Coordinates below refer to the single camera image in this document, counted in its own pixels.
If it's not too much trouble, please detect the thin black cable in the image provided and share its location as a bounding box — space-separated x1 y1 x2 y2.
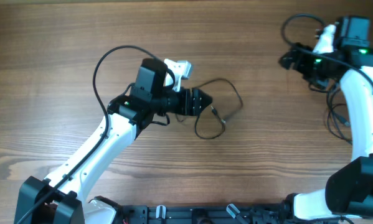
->
175 77 244 140

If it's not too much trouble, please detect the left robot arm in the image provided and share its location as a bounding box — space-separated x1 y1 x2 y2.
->
14 58 212 223

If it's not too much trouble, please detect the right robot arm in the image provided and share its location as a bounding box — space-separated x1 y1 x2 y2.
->
278 16 373 223

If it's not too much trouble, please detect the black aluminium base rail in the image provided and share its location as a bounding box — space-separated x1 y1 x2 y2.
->
60 203 339 224

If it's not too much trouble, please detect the left camera cable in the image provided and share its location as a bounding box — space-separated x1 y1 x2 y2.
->
16 45 176 224

